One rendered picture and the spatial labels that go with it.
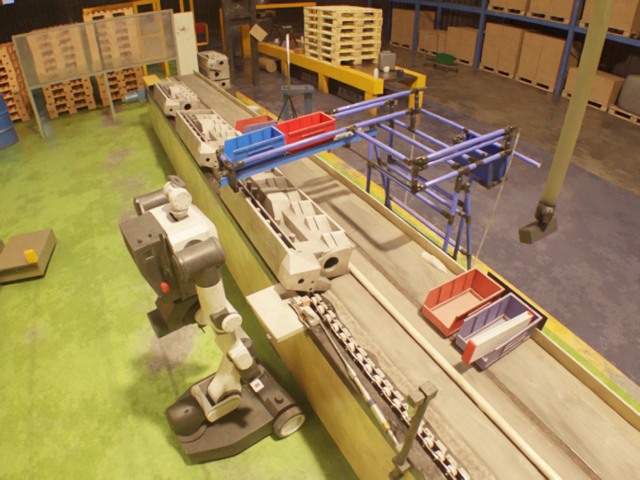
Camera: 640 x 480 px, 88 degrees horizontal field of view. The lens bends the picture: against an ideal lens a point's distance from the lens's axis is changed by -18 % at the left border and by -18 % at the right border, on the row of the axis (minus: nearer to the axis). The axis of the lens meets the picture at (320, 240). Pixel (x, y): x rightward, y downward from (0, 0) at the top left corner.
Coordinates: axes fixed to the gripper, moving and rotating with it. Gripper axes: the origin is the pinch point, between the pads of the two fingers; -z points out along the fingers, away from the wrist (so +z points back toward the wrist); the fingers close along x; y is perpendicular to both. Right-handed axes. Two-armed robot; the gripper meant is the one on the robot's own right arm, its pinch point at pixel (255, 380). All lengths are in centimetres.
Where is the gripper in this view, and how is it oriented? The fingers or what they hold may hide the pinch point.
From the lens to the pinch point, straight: 184.8
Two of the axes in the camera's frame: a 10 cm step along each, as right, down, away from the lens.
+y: -6.2, -4.6, 6.3
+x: 7.7, -5.2, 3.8
